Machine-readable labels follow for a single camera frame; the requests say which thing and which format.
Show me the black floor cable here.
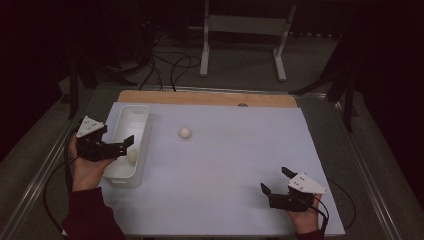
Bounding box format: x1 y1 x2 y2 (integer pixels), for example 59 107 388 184
138 49 165 92
169 54 202 93

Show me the left hand-held gripper cable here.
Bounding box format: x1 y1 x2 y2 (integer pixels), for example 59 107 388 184
42 128 80 236

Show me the white table mat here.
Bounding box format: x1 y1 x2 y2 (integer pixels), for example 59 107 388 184
62 101 346 238

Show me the black tripod stand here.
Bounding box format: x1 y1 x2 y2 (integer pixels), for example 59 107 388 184
289 59 359 134
59 49 138 121

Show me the aluminium floor rail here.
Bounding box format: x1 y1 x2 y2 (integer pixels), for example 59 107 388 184
0 87 101 240
328 96 403 240

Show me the white plastic bin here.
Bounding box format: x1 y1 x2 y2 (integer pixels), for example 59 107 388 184
102 104 152 189

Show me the white metal stand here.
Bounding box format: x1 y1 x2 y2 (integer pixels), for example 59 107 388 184
188 0 298 83

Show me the person's right hand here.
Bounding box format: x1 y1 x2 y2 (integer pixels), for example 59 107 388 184
287 193 324 235

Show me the hand-held gripper cable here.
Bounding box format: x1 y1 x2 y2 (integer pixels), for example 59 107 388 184
42 128 80 236
311 178 357 233

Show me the right hand-held gripper cable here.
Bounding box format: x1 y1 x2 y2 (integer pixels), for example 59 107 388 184
311 178 357 233

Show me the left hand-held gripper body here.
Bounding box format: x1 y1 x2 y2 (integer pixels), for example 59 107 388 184
76 115 129 163

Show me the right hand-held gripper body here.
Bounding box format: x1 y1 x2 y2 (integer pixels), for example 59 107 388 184
269 171 330 213

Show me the person's left hand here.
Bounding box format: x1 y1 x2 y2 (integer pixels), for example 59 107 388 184
69 134 116 193

